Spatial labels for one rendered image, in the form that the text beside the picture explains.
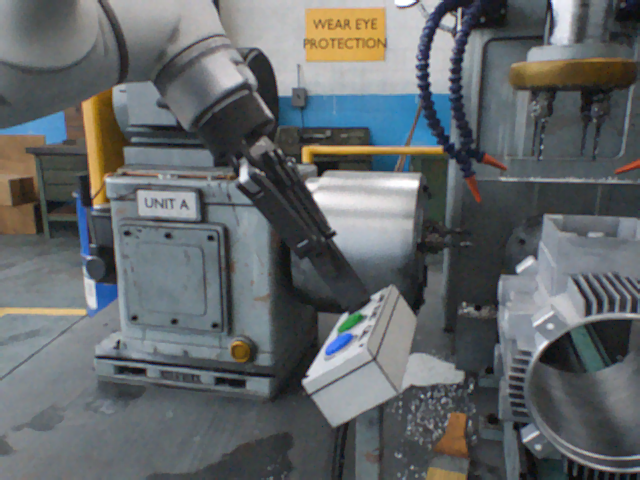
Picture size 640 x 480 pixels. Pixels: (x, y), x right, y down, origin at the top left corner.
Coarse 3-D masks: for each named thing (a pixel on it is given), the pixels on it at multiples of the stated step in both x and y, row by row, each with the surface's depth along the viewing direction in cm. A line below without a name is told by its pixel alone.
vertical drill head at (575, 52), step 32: (576, 0) 81; (608, 0) 81; (544, 32) 86; (576, 32) 82; (608, 32) 83; (544, 64) 81; (576, 64) 78; (608, 64) 78; (544, 96) 83; (608, 96) 81; (544, 128) 85
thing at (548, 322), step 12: (528, 264) 68; (540, 312) 53; (552, 312) 52; (540, 324) 52; (552, 324) 52; (564, 324) 52; (552, 336) 52; (528, 432) 56; (528, 444) 55; (540, 444) 55; (540, 456) 55
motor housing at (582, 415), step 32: (544, 288) 63; (576, 288) 54; (608, 288) 53; (576, 320) 51; (512, 352) 56; (512, 384) 55; (544, 384) 67; (576, 384) 69; (608, 384) 68; (512, 416) 55; (544, 416) 58; (576, 416) 62; (608, 416) 62; (576, 448) 56; (608, 448) 57
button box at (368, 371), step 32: (384, 288) 62; (384, 320) 53; (416, 320) 61; (320, 352) 53; (352, 352) 46; (384, 352) 48; (320, 384) 47; (352, 384) 47; (384, 384) 46; (352, 416) 47
